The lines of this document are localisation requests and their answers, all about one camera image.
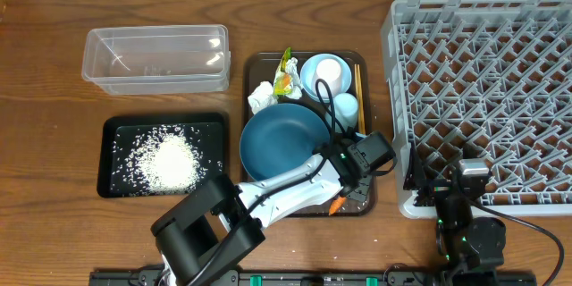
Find brown serving tray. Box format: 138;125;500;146
243;50;377;218

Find green yellow snack wrapper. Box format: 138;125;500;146
273;47;292;96

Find wooden chopstick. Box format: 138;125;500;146
354;63;366;133
355;64;366;134

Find left wooden chopstick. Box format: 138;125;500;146
354;63;366;133

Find white rice pile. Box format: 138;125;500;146
109;122;224;197

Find light blue cup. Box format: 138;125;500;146
333;93;358;133

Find large blue plate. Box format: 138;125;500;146
240;103;330;181

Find pink cup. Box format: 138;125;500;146
314;58;342;97

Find orange carrot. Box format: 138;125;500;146
328;197;346;215

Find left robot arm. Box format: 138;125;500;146
151;131;397;285

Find small light blue bowl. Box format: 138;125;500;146
299;54;353;102

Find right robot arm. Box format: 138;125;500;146
404;147;506;286

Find right wooden chopstick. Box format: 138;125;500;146
355;64;366;134

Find crumpled white tissue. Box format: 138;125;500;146
248;81;278;114

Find black shallow tray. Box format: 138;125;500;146
97;112;228;198

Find grey dishwasher rack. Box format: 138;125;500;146
381;0;571;219

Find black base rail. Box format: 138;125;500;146
88;269;537;286

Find clear plastic bin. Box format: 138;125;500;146
81;24;231;95

